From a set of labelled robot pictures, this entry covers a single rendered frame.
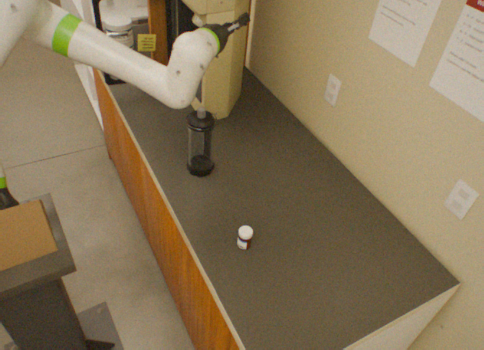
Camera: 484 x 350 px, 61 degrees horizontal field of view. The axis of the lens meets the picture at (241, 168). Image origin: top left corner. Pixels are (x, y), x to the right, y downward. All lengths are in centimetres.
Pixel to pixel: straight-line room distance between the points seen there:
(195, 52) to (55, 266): 73
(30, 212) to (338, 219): 95
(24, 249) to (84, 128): 212
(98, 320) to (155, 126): 104
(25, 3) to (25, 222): 56
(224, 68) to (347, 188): 66
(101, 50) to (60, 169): 190
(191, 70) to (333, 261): 72
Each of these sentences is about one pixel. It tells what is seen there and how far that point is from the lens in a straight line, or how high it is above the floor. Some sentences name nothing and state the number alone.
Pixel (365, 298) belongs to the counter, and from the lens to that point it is 130.
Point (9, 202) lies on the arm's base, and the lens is 129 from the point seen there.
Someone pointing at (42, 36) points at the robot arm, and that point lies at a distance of 127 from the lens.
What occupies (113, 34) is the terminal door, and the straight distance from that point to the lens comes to 182.
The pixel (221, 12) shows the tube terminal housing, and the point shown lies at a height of 141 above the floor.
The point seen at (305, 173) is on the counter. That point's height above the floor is 94.
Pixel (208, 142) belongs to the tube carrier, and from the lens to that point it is 141.
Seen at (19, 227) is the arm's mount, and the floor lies 109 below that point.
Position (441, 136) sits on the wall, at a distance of 136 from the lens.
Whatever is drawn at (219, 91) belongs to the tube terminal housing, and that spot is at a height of 108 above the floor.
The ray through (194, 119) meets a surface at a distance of 138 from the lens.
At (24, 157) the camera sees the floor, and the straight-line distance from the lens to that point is 321.
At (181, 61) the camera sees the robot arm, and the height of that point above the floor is 146.
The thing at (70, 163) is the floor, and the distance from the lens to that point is 307.
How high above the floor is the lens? 200
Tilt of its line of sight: 43 degrees down
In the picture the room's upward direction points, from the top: 6 degrees clockwise
